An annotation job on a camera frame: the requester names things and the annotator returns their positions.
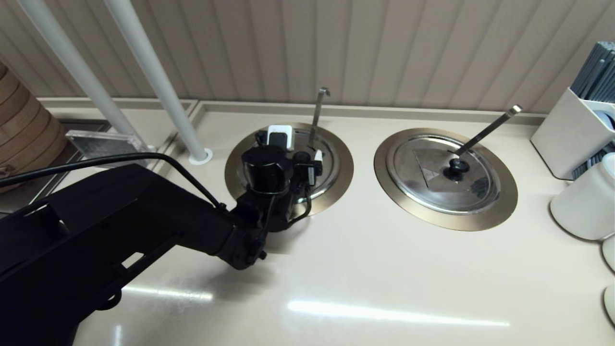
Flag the white cutlery holder box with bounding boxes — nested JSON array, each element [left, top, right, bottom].
[[530, 87, 615, 181]]

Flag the clear acrylic sign holder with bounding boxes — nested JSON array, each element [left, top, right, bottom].
[[66, 130, 155, 161]]

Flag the white blue-rimmed round item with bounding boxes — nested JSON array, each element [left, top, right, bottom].
[[593, 111, 615, 132]]

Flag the steel pot lid black knob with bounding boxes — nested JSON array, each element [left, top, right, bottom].
[[387, 135, 501, 215], [239, 130, 340, 205]]

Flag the thin white pole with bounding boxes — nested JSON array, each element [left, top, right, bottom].
[[17, 0, 154, 154]]

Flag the grey chopsticks bundle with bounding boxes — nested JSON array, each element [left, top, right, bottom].
[[570, 41, 615, 180]]

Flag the stacked bamboo steamer baskets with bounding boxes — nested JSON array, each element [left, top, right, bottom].
[[0, 62, 68, 193]]

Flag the white ceramic jar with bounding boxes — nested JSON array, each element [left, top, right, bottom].
[[550, 153, 615, 241]]

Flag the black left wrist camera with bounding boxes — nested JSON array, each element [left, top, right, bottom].
[[243, 124, 295, 195]]

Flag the white pole with base flange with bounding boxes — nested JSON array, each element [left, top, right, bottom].
[[103, 0, 213, 165]]

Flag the steel ladle with hooked handle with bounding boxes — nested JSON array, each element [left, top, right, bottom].
[[307, 87, 331, 147]]

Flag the steel ladle with straight handle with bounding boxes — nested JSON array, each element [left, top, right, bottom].
[[452, 105, 522, 157]]

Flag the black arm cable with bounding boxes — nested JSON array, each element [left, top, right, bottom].
[[0, 152, 226, 210]]

